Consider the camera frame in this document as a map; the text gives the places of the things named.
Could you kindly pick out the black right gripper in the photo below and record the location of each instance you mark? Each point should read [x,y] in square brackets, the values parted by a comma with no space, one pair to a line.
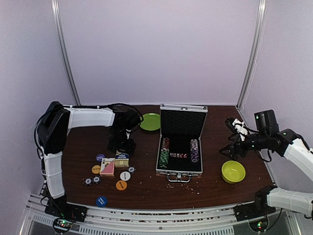
[232,147]

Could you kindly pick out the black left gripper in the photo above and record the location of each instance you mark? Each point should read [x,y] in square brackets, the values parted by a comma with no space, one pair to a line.
[129,148]

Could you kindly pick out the red card deck box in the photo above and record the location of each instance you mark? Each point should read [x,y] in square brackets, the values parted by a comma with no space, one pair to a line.
[107,167]

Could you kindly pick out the white dealer button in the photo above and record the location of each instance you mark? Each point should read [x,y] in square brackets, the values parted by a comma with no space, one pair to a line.
[125,176]

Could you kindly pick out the orange big blind button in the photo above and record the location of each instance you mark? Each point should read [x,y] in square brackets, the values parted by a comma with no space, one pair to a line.
[121,185]

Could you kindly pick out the aluminium poker case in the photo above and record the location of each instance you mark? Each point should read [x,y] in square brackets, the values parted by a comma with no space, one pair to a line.
[181,124]

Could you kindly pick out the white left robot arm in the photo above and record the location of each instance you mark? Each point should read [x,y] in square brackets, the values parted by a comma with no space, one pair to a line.
[57,127]

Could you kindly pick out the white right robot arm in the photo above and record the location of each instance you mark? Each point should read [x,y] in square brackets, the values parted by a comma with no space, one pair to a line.
[267,140]

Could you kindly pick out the green bowl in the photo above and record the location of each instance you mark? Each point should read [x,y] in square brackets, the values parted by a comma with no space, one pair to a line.
[233,172]

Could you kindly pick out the purple small blind button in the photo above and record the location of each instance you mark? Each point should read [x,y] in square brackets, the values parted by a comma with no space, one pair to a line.
[99,157]

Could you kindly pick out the dark poker chip by dealer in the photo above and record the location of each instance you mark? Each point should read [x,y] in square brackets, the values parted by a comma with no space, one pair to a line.
[131,169]

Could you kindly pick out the orange button left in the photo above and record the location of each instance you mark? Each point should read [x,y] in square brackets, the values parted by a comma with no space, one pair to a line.
[96,169]

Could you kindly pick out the green plate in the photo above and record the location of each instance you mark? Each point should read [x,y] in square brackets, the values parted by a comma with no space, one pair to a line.
[151,122]

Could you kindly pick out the purple poker chip stack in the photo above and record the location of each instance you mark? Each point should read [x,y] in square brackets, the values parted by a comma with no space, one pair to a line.
[194,151]

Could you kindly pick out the red-black poker chip stack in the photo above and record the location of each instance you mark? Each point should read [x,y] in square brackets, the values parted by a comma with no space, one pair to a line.
[165,144]

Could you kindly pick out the green poker chip stack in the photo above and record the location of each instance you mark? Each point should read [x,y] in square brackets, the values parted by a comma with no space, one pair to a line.
[164,158]

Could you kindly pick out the dark poker chip leftmost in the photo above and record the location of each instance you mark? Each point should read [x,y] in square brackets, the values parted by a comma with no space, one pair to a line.
[87,181]

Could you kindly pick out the row of red dice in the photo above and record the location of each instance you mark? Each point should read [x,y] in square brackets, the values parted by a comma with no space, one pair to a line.
[178,155]

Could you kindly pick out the blue small blind button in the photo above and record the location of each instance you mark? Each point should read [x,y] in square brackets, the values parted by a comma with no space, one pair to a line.
[101,201]

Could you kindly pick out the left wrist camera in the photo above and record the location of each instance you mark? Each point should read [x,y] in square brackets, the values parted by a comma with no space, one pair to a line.
[133,119]

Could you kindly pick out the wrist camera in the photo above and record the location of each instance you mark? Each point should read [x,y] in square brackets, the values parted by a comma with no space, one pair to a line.
[133,119]
[237,127]

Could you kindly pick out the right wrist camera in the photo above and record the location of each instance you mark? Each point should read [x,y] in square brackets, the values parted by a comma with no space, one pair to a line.
[237,127]

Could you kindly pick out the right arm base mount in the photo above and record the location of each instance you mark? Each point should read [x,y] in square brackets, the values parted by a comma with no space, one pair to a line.
[251,211]

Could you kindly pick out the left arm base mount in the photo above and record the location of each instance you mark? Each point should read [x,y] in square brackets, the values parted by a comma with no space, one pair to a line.
[67,211]

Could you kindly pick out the aluminium corner post right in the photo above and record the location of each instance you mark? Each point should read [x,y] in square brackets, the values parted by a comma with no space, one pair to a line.
[256,42]

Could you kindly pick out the aluminium corner post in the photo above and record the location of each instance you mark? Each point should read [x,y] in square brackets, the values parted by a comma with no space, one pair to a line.
[64,53]
[256,42]

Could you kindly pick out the aluminium front rail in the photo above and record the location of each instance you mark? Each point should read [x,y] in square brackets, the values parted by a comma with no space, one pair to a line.
[109,221]

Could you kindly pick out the aluminium corner post left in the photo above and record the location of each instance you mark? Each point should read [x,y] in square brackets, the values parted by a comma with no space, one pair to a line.
[64,53]

